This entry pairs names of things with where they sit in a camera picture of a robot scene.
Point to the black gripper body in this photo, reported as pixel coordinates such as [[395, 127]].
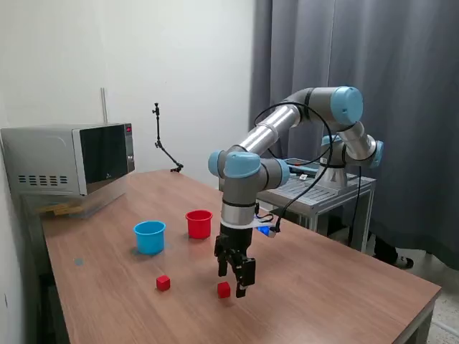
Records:
[[236, 238]]

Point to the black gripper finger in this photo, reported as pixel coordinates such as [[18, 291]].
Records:
[[222, 256], [245, 272]]

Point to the silver blue UR5e robot arm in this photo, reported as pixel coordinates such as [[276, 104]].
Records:
[[265, 134]]

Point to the red cube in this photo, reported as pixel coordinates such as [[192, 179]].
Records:
[[223, 290], [163, 283]]

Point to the red plastic cup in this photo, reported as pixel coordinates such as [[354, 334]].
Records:
[[199, 227]]

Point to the blue plastic cup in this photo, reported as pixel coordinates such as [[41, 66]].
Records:
[[150, 240]]

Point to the white QR code tag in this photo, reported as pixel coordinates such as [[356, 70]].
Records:
[[303, 176]]

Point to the blue grey teach pendant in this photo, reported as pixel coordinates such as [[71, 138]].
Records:
[[305, 166]]

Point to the grey metal robot stand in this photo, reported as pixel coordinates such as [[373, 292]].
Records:
[[333, 196]]

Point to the clear plastic riser box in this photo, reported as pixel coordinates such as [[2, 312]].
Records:
[[104, 200]]

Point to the person's black-clad leg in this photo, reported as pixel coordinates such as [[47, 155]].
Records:
[[385, 249]]

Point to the blue-grey round table sticker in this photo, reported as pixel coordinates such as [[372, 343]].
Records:
[[78, 262]]

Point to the white black shoe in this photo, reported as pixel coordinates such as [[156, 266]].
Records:
[[405, 262]]

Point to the wooden slats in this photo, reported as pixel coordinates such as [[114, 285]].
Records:
[[61, 210]]

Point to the thin white pole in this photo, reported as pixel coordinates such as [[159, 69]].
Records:
[[104, 107]]

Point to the grey curtain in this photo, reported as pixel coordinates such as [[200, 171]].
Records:
[[412, 143]]

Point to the silver microwave oven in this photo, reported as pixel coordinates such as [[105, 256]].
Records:
[[46, 157]]

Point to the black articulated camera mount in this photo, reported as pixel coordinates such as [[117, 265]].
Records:
[[158, 125]]

